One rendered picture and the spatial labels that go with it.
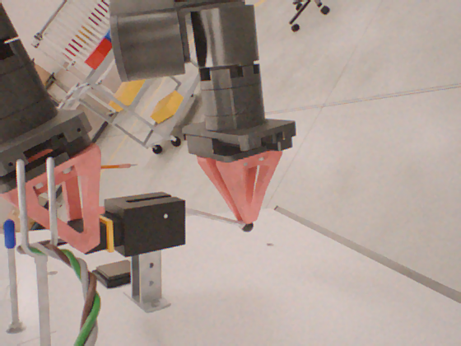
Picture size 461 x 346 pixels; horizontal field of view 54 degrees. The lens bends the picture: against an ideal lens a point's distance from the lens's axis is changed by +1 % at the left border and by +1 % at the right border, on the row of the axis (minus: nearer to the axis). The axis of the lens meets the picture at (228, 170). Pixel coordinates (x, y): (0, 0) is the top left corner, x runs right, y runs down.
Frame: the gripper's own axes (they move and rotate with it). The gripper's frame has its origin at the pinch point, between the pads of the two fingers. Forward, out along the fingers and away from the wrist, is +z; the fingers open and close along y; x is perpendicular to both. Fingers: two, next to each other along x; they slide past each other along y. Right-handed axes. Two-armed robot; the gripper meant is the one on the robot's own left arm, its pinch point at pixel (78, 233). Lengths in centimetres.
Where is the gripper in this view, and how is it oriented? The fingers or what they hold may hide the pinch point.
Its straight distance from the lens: 37.5
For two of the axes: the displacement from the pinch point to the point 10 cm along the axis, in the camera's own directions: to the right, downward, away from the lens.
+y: 6.0, 1.3, -7.9
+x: 7.3, -4.9, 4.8
